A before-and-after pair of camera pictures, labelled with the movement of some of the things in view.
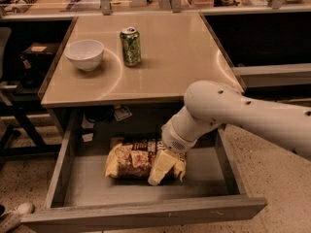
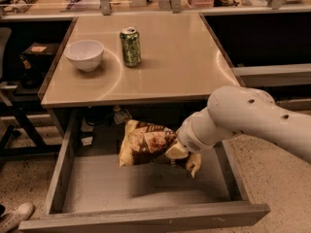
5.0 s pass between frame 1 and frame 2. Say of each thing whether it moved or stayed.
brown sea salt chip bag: moved
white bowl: stayed
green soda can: stayed
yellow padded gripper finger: moved
